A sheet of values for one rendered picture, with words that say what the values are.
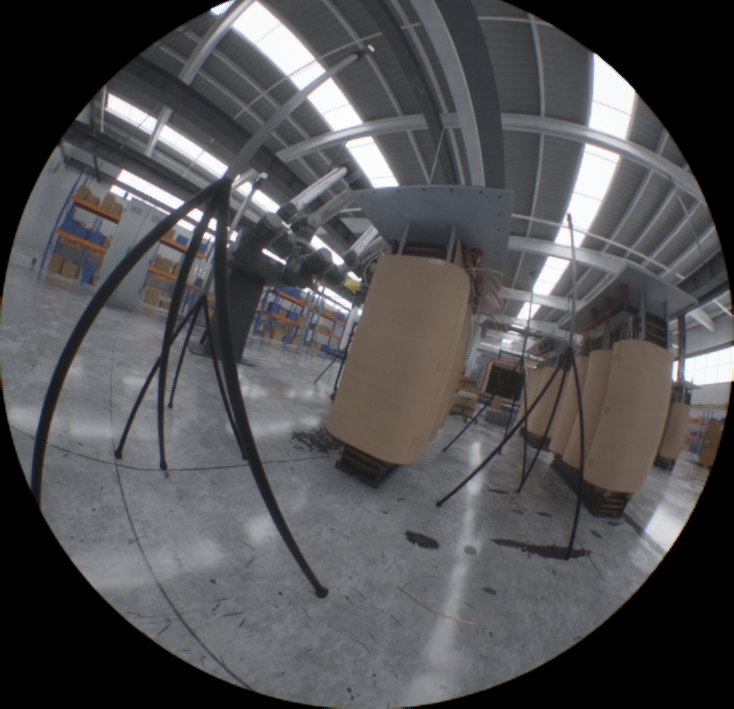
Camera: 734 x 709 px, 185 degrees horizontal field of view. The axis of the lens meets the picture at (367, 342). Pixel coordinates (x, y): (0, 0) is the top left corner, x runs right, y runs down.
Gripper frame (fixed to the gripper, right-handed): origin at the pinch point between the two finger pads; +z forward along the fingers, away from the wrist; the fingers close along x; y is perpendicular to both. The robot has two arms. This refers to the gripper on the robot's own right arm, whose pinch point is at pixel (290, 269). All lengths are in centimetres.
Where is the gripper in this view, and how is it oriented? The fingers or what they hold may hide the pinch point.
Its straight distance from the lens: 140.8
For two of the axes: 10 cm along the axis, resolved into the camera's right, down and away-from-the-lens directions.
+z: -2.9, 9.5, -0.5
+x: 7.8, 2.1, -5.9
